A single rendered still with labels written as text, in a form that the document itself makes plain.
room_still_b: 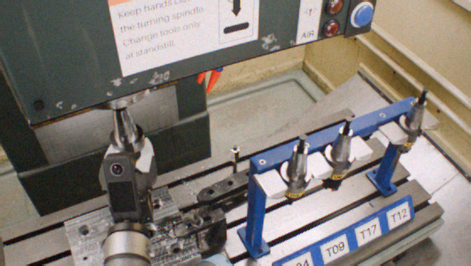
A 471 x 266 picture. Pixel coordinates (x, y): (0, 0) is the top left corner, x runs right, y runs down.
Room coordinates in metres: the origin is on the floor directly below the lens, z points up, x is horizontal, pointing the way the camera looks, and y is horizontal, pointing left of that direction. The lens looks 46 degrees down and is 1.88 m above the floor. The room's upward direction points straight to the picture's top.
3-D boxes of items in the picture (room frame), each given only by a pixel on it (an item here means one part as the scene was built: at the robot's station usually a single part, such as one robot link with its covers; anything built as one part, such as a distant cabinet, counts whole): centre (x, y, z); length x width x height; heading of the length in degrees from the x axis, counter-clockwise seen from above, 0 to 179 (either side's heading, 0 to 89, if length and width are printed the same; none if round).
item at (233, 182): (0.73, -0.02, 0.93); 0.26 x 0.05 x 0.06; 121
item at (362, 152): (0.61, -0.28, 1.21); 0.07 x 0.05 x 0.01; 26
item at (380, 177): (0.75, -0.45, 1.05); 0.10 x 0.05 x 0.30; 26
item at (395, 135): (0.66, -0.38, 1.21); 0.07 x 0.05 x 0.01; 26
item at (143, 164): (0.51, 0.16, 1.29); 0.09 x 0.03 x 0.06; 173
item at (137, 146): (0.53, 0.19, 1.33); 0.06 x 0.06 x 0.03
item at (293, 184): (0.54, -0.13, 1.21); 0.06 x 0.06 x 0.03
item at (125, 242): (0.32, 0.16, 1.29); 0.08 x 0.05 x 0.08; 97
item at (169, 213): (0.52, 0.25, 0.97); 0.29 x 0.23 x 0.05; 116
